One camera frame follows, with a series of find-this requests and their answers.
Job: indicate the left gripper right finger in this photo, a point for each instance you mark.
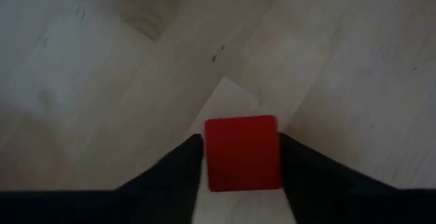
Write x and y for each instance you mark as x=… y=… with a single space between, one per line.
x=340 y=203

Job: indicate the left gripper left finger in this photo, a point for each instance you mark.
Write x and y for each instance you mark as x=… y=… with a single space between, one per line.
x=102 y=207

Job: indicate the red foam cube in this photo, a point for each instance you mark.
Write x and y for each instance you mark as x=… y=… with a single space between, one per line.
x=242 y=152

